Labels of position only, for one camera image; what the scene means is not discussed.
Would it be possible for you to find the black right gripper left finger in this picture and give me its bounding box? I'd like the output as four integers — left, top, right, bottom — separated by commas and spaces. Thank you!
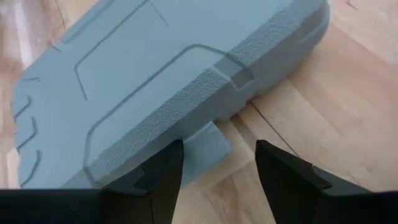
102, 139, 185, 224

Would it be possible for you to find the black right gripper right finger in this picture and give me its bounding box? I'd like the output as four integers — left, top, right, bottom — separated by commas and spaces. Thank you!
255, 139, 374, 224

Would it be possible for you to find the grey plastic tool case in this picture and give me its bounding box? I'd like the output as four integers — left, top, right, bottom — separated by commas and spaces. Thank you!
11, 0, 331, 190

